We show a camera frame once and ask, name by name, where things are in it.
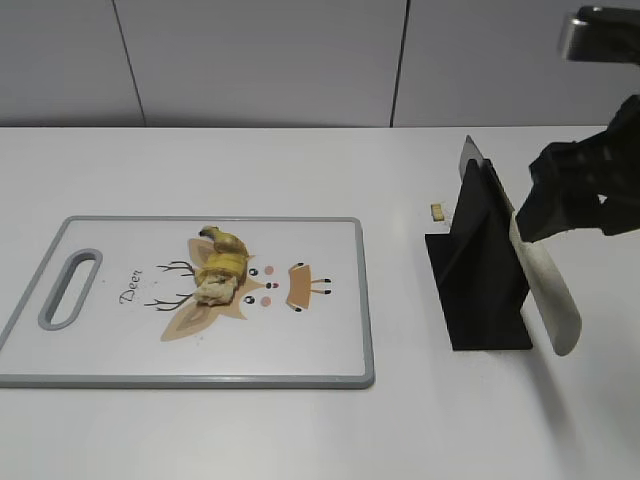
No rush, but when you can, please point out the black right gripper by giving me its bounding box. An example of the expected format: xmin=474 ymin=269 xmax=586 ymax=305
xmin=516 ymin=95 xmax=639 ymax=243

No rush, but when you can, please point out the white-handled kitchen knife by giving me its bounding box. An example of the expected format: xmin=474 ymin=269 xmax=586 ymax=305
xmin=458 ymin=135 xmax=582 ymax=357

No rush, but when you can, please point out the small banana slice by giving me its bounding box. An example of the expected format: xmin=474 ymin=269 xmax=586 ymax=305
xmin=430 ymin=203 xmax=445 ymax=222

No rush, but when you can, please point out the partly peeled banana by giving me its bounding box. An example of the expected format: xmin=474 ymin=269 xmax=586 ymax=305
xmin=188 ymin=225 xmax=250 ymax=306

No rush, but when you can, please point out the black knife stand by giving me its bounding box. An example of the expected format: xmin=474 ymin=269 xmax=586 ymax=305
xmin=425 ymin=159 xmax=533 ymax=351

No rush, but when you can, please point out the white deer cutting board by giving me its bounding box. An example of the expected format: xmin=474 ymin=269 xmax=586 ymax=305
xmin=1 ymin=216 xmax=375 ymax=389

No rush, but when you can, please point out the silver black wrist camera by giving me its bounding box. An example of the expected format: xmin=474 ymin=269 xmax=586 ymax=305
xmin=559 ymin=5 xmax=639 ymax=66

